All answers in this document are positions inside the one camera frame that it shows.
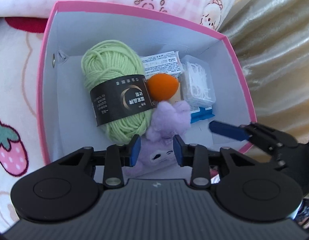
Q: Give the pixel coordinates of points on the clear floss pick box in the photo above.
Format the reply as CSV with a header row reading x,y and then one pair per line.
x,y
196,82

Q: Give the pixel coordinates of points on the small brown box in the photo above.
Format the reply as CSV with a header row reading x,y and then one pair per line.
x,y
177,96

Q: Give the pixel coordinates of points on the white bear print blanket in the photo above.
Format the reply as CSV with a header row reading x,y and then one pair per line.
x,y
20,150

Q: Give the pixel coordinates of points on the white label packet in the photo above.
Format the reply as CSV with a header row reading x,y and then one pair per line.
x,y
167,63

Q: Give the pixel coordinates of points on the gold satin curtain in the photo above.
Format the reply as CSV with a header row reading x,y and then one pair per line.
x,y
271,40

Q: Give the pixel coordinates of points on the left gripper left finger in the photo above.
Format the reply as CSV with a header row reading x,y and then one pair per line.
x,y
118,156

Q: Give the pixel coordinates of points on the purple plush toy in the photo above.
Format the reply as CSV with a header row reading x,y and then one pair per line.
x,y
156,152

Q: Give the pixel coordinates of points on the blue tissue pack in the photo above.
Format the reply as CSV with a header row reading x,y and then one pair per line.
x,y
200,113

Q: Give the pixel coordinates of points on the orange ball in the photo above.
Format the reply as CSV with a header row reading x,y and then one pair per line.
x,y
162,86

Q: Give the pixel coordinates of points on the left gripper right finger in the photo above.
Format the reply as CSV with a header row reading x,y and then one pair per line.
x,y
194,156

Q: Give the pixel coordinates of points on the green yarn ball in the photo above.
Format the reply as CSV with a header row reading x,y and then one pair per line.
x,y
115,78

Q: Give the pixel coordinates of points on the pink storage box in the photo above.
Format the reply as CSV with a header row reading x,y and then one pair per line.
x,y
67,117

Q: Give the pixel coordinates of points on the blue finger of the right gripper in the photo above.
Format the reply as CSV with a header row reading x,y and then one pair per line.
x,y
257,134

